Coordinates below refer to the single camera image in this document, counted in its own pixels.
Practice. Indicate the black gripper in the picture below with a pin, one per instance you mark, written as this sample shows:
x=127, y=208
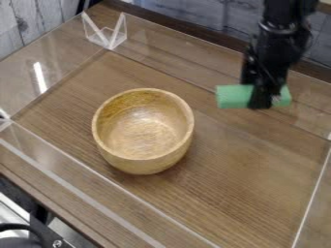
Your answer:
x=276, y=48

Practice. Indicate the clear acrylic enclosure wall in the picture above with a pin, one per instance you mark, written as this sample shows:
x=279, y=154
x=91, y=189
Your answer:
x=251, y=187

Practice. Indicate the green rectangular block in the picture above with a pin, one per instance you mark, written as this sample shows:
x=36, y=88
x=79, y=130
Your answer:
x=235, y=96

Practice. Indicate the clear acrylic corner bracket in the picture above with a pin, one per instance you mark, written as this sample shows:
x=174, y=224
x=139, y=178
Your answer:
x=106, y=37

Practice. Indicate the wooden bowl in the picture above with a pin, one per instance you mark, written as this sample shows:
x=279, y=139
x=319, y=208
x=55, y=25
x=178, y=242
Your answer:
x=143, y=128

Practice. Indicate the black metal table bracket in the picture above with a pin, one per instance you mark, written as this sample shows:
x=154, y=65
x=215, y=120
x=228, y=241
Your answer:
x=48, y=238

